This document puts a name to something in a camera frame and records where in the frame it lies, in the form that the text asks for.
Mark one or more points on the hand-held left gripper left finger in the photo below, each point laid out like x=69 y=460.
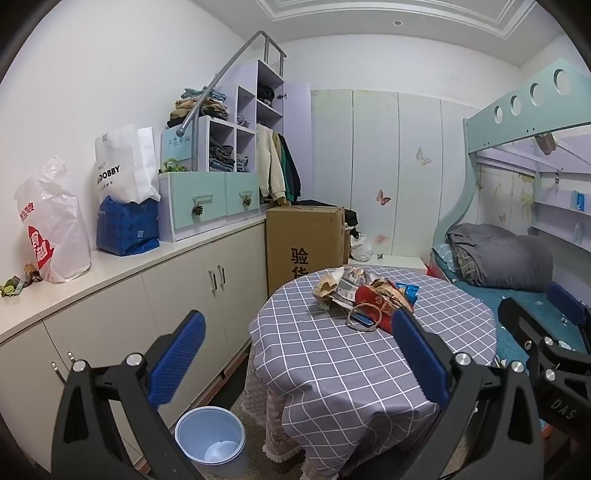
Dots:
x=180 y=355

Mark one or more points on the cream jacket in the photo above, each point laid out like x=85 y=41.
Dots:
x=270 y=161

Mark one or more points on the grey metal handrail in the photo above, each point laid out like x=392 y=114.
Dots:
x=217 y=76

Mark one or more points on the small brown paper piece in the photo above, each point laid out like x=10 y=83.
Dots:
x=31 y=272

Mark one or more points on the small white plastic bag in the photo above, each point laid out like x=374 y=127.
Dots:
x=361 y=249

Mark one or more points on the red snack bag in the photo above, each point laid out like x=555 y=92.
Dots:
x=371 y=299

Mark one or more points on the white paper bag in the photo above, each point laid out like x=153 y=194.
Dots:
x=124 y=161

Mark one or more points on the folded jeans stack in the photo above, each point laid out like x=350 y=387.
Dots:
x=220 y=159

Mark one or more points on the pale butterfly sticker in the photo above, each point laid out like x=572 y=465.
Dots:
x=424 y=158

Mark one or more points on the grey checked tablecloth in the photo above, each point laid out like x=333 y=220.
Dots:
x=341 y=369

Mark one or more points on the long white cabinet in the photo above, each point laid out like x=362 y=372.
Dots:
x=184 y=295

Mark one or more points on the white and red low table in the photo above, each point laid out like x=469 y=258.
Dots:
x=392 y=264

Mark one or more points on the dark folded clothes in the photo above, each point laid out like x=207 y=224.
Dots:
x=265 y=92

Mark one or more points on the crumpled green wrapper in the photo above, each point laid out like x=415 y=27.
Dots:
x=10 y=287

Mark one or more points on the light blue plastic bin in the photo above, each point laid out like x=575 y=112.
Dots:
x=198 y=434

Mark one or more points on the pile of folded clothes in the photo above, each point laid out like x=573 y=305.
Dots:
x=189 y=110

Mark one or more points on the dark green jacket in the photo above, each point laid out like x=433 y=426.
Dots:
x=290 y=170

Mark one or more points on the pink butterfly sticker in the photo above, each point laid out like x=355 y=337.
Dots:
x=383 y=197

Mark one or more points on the brown cardboard box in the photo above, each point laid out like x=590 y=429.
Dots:
x=304 y=244

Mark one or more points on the pine cone ornament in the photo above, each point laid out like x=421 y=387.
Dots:
x=246 y=201
x=198 y=210

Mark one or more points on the white wardrobe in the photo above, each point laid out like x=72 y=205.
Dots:
x=406 y=184

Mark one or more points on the teal bunk bed frame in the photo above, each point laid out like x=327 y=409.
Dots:
x=508 y=117

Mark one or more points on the small green plant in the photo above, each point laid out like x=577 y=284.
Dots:
x=168 y=165

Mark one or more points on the white plastic bag red print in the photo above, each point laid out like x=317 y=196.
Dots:
x=55 y=221

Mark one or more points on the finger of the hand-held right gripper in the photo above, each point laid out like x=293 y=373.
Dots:
x=565 y=300
x=521 y=323

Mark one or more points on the torn brown paper bag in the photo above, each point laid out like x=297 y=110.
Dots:
x=325 y=288

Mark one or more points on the grey printed packet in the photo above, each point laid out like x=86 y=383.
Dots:
x=351 y=282

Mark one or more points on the blue patterned bag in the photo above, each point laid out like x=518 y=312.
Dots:
x=127 y=226

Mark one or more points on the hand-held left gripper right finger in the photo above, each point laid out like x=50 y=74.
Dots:
x=420 y=360

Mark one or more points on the black clothes heap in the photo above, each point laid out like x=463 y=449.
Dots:
x=318 y=203

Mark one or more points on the beige patterned table skirt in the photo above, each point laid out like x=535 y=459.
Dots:
x=265 y=415

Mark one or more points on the grey duvet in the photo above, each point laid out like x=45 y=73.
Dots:
x=508 y=258

